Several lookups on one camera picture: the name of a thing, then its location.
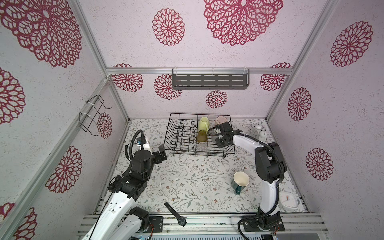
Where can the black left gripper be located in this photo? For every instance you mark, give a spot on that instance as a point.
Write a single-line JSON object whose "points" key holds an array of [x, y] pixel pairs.
{"points": [[158, 159]]}

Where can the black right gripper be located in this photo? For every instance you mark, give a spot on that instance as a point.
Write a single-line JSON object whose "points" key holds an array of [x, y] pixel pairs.
{"points": [[217, 140]]}

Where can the pink tall mug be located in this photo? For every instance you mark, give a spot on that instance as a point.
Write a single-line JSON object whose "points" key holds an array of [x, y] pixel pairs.
{"points": [[220, 120]]}

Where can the amber glass cup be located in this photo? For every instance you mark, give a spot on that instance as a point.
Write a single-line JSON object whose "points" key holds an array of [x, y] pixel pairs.
{"points": [[202, 136]]}

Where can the light green mug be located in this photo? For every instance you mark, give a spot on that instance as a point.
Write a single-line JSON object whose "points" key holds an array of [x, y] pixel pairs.
{"points": [[204, 124]]}

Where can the clear glass cup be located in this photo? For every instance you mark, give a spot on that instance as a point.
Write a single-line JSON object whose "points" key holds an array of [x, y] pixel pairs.
{"points": [[202, 146]]}

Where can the dark green mug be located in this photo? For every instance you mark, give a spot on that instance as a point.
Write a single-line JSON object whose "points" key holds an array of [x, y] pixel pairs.
{"points": [[239, 182]]}

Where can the white cup grey handle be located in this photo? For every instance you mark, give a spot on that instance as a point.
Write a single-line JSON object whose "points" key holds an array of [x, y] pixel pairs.
{"points": [[214, 135]]}

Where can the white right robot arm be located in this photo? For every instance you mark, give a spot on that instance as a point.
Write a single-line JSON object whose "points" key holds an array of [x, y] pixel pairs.
{"points": [[270, 167]]}

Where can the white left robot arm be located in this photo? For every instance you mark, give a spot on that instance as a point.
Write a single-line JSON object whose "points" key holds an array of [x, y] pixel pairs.
{"points": [[120, 217]]}

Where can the white alarm clock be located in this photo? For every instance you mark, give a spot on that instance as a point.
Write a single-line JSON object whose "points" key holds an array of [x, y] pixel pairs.
{"points": [[259, 132]]}

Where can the black wristwatch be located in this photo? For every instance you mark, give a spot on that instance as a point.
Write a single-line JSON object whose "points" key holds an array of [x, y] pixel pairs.
{"points": [[181, 220]]}

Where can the white square clock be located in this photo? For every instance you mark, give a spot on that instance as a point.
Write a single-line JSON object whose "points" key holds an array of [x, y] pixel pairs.
{"points": [[288, 201]]}

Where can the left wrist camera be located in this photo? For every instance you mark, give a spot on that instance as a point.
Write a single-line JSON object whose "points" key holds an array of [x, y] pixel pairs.
{"points": [[145, 144]]}

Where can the black wire dish rack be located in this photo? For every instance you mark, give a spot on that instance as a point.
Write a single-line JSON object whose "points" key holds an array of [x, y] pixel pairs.
{"points": [[182, 136]]}

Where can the grey wall shelf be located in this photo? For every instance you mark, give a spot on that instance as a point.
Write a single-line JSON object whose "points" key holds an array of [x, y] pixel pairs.
{"points": [[212, 81]]}

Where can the black wire wall holder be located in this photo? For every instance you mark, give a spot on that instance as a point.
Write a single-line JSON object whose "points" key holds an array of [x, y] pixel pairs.
{"points": [[89, 117]]}

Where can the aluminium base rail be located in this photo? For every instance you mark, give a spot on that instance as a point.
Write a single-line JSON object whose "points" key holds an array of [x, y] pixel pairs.
{"points": [[227, 224]]}

